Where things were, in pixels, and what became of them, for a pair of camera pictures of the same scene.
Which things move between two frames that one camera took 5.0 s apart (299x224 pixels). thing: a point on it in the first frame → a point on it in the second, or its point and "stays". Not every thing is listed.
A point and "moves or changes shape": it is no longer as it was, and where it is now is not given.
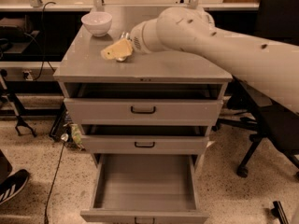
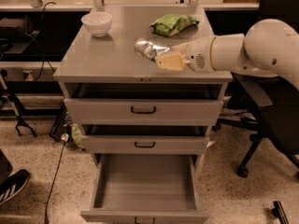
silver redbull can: (126, 36) moves or changes shape
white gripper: (135, 40) → (198, 55)
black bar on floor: (278, 212) stays
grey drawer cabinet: (147, 118) stays
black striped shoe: (11, 186) stays
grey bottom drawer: (145, 189) stays
